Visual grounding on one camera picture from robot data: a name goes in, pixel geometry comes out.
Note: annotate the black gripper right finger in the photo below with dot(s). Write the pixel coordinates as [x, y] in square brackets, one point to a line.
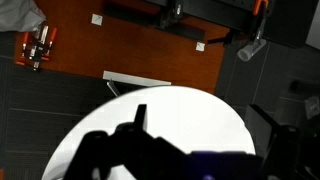
[280, 150]

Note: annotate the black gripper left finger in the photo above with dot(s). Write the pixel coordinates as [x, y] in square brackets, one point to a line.
[110, 156]

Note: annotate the white table base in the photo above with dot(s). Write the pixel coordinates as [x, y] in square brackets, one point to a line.
[133, 79]

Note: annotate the clear plastic cup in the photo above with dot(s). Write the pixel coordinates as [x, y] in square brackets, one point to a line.
[250, 50]

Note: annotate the small white paper tag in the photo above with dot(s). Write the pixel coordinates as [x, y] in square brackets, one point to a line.
[200, 46]
[96, 19]

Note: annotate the red and black clamp tool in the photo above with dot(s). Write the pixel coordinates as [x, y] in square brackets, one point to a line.
[37, 46]

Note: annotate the black stand with orange clamp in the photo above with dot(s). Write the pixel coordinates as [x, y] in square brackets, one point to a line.
[261, 16]

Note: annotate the white cloth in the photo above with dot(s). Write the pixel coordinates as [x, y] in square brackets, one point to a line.
[18, 13]

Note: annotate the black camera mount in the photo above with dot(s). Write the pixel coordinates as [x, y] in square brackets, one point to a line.
[171, 13]

